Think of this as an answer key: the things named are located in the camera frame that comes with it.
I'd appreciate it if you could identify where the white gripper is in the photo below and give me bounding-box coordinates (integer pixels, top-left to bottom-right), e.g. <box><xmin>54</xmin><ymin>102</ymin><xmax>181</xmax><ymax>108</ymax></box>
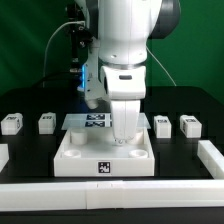
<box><xmin>100</xmin><ymin>66</ymin><xmax>146</xmax><ymax>144</ymax></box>

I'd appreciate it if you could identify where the white square tabletop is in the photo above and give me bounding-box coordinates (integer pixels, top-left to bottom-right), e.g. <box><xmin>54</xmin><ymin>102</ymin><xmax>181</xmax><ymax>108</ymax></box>
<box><xmin>54</xmin><ymin>128</ymin><xmax>155</xmax><ymax>177</ymax></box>

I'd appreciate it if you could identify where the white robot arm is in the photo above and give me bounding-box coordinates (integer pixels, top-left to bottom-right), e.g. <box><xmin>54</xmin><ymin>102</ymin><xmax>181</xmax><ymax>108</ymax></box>
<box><xmin>75</xmin><ymin>0</ymin><xmax>181</xmax><ymax>142</ymax></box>

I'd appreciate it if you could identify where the marker sheet with tags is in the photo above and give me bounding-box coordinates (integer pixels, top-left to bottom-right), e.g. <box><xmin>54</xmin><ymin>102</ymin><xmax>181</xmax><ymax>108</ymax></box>
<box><xmin>60</xmin><ymin>112</ymin><xmax>152</xmax><ymax>131</ymax></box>

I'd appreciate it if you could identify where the white front fence bar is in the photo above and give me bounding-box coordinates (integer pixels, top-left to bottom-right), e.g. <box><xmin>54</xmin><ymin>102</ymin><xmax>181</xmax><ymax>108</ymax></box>
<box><xmin>0</xmin><ymin>180</ymin><xmax>224</xmax><ymax>212</ymax></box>

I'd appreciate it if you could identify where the white fence bar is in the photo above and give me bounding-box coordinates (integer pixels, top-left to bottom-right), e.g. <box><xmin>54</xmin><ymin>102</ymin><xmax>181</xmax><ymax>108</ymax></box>
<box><xmin>197</xmin><ymin>140</ymin><xmax>224</xmax><ymax>180</ymax></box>
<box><xmin>0</xmin><ymin>180</ymin><xmax>224</xmax><ymax>212</ymax></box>
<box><xmin>0</xmin><ymin>144</ymin><xmax>9</xmax><ymax>172</ymax></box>

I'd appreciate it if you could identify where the white right fence bar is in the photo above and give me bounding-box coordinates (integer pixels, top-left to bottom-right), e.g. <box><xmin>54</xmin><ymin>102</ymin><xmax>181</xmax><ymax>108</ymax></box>
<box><xmin>197</xmin><ymin>140</ymin><xmax>224</xmax><ymax>180</ymax></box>

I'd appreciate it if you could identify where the white left fence bar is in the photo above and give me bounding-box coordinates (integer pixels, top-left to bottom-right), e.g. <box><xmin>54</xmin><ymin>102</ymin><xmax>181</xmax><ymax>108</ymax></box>
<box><xmin>0</xmin><ymin>144</ymin><xmax>9</xmax><ymax>172</ymax></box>

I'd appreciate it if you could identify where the black cable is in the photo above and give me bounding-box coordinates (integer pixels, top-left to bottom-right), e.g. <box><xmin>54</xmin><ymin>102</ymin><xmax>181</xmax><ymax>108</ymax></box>
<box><xmin>31</xmin><ymin>71</ymin><xmax>83</xmax><ymax>88</ymax></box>

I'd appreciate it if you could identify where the black camera on stand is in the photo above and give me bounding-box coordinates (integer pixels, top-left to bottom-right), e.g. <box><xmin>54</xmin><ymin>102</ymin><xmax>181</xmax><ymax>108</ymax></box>
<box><xmin>66</xmin><ymin>3</ymin><xmax>92</xmax><ymax>73</ymax></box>

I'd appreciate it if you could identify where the white cable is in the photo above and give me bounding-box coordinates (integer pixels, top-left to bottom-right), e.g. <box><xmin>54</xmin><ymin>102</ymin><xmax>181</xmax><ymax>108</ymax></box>
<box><xmin>42</xmin><ymin>20</ymin><xmax>86</xmax><ymax>88</ymax></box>

